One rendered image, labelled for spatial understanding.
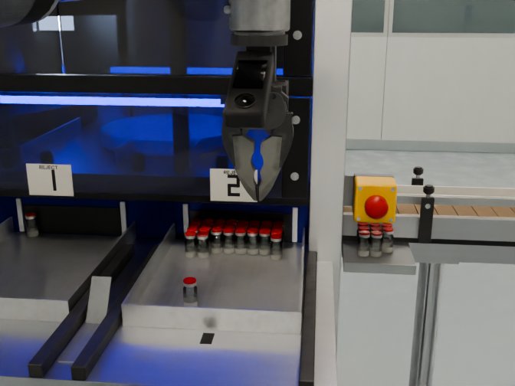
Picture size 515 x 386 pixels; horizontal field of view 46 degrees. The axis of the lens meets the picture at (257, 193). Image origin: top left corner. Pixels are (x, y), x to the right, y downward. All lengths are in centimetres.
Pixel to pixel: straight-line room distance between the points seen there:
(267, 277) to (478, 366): 162
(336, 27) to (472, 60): 480
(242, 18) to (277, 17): 4
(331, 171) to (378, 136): 472
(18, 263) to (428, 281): 80
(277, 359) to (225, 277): 26
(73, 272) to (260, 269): 32
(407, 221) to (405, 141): 459
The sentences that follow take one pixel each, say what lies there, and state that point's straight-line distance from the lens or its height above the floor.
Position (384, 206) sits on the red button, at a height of 100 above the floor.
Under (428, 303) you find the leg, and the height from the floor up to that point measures 73.
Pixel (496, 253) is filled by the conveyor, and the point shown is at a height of 86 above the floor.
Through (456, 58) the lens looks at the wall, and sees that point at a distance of 578.
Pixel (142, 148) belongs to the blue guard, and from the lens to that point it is 111.
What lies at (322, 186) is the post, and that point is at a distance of 108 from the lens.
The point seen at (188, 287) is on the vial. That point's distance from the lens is 95.
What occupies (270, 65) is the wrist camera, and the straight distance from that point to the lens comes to 74.
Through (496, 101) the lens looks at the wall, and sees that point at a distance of 591.
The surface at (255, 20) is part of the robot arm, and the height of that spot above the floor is 131.
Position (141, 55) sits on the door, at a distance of 109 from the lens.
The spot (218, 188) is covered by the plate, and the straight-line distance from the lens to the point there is 110.
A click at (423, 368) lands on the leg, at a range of 143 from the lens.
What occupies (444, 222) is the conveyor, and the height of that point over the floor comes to 92.
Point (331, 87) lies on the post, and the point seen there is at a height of 120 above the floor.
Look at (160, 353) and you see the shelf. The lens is 87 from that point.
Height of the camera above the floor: 134
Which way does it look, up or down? 18 degrees down
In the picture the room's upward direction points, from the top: straight up
